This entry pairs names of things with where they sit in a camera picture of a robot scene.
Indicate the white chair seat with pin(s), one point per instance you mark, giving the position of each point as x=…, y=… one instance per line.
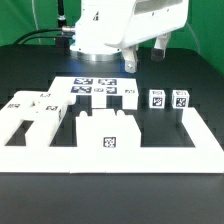
x=107, y=129

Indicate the white marker base sheet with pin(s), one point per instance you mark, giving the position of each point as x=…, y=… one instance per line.
x=71, y=87

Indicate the white chair back frame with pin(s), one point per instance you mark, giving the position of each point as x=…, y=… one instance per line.
x=46, y=110

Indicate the white U-shaped obstacle frame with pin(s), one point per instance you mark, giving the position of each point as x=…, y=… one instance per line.
x=204, y=156

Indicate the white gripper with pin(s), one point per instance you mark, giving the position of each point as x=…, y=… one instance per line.
x=130, y=22

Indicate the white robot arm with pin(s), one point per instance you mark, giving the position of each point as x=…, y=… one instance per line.
x=89, y=33

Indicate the small white marker block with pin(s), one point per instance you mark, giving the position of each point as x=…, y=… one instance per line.
x=98, y=98

